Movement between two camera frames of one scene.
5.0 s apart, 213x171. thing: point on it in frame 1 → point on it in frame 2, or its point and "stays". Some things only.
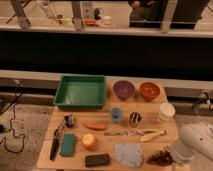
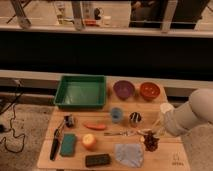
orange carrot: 95,126 stays
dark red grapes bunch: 161,158 → 150,141
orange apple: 88,141 stays
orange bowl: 149,90 stays
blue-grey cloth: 129,154 stays
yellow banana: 151,136 → 143,132
